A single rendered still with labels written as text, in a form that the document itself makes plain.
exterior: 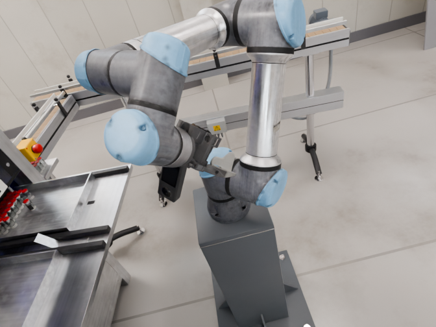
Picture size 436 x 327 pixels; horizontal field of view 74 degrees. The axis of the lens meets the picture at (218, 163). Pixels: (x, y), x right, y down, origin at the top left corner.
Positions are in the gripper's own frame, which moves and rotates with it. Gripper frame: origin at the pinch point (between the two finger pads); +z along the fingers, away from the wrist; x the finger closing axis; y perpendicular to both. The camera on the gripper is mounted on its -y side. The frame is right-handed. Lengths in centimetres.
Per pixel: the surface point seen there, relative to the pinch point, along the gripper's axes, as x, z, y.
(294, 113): 7, 125, 40
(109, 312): 36, 62, -102
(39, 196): 64, 18, -46
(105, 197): 37, 19, -31
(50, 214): 51, 12, -45
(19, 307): 28, -8, -59
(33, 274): 34, -2, -54
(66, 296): 18, -5, -50
